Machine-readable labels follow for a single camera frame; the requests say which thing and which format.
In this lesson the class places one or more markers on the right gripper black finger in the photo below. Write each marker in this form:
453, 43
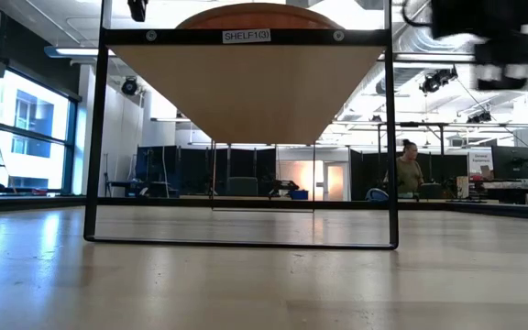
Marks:
486, 52
518, 50

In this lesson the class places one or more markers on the red-orange plate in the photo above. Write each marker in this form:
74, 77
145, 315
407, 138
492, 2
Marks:
259, 18

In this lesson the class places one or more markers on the white shelf label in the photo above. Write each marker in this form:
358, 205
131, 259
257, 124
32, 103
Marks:
245, 36

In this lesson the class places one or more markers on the black ceiling spotlight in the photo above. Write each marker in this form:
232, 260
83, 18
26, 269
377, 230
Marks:
138, 9
129, 86
479, 117
436, 80

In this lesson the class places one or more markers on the white sign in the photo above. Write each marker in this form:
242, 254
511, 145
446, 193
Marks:
480, 161

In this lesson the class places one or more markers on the dark background monitor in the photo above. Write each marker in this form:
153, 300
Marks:
511, 162

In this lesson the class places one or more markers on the person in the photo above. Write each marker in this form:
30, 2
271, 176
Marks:
408, 174

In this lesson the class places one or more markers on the black room partition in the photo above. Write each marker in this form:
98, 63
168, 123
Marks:
190, 169
369, 169

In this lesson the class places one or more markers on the blue round chair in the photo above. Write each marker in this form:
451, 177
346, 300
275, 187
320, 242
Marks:
376, 195

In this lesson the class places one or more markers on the lit doorway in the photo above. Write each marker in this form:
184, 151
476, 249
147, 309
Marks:
336, 181

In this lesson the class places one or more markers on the blue bin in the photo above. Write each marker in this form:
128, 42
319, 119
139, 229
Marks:
299, 195

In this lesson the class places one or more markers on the black stand machine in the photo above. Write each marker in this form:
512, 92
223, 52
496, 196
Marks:
283, 185

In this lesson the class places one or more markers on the grey chair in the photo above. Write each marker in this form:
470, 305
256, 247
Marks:
242, 185

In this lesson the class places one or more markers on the long ceiling light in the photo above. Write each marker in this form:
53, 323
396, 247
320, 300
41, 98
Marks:
80, 51

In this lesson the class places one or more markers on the black metal rig frame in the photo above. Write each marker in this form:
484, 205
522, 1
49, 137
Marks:
429, 124

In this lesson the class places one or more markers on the wooden shelf with black frame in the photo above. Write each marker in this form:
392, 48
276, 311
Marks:
245, 91

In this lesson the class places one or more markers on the black aluminium table frame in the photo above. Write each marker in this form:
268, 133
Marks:
39, 201

